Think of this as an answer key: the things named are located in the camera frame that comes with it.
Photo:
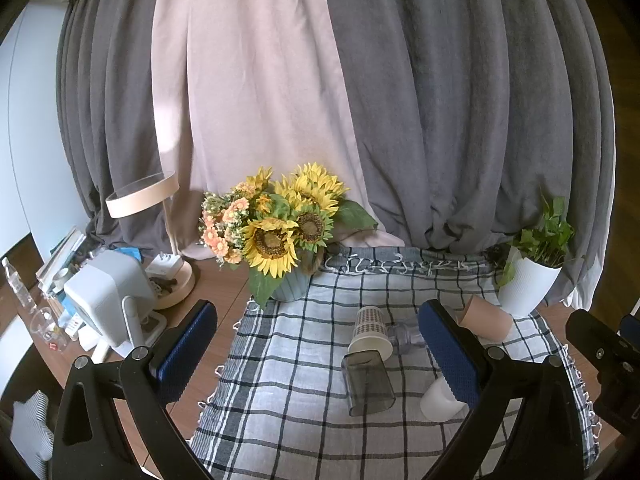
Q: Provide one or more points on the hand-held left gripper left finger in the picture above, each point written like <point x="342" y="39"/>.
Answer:
<point x="184" y="355"/>

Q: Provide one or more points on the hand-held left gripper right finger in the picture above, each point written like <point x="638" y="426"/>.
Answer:
<point x="450" y="355"/>

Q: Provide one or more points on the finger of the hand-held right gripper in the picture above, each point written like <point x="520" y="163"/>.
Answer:
<point x="631" y="330"/>
<point x="595" y="342"/>

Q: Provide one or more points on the clear glass cup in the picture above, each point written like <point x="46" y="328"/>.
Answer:
<point x="406" y="336"/>

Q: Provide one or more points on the white cup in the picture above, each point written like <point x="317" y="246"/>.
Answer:
<point x="439" y="405"/>

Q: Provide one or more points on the brown paper cup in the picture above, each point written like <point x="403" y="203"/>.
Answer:
<point x="487" y="319"/>

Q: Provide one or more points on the patterned paper cup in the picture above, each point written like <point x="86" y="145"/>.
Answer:
<point x="370" y="332"/>

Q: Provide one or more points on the smoky grey plastic cup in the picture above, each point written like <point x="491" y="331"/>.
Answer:
<point x="367" y="385"/>

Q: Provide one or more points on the clear plastic cup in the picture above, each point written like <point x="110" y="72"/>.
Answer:
<point x="47" y="327"/>

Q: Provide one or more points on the white power adapter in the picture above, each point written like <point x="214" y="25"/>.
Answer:
<point x="165" y="265"/>

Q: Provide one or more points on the green plant in white pot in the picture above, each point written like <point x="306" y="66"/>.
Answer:
<point x="527" y="280"/>

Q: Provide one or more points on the white projector on stand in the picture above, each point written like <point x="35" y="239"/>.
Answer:
<point x="100" y="290"/>

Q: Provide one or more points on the checked grey white cloth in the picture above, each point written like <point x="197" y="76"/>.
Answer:
<point x="300" y="360"/>

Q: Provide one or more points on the blue packet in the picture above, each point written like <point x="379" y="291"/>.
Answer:
<point x="125" y="252"/>

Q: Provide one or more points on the ribbed grey-blue vase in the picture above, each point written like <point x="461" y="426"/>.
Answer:
<point x="292" y="287"/>

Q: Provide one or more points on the sunflower bouquet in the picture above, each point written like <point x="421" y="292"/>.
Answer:
<point x="272" y="240"/>

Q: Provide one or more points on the striped cushion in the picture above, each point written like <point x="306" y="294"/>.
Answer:
<point x="32" y="425"/>

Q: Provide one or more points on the clear plastic bottle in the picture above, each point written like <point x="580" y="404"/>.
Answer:
<point x="17" y="285"/>

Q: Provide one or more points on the grey curtain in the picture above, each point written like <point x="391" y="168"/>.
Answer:
<point x="475" y="110"/>
<point x="115" y="110"/>

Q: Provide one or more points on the pink curtain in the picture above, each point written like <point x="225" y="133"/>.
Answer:
<point x="250" y="85"/>

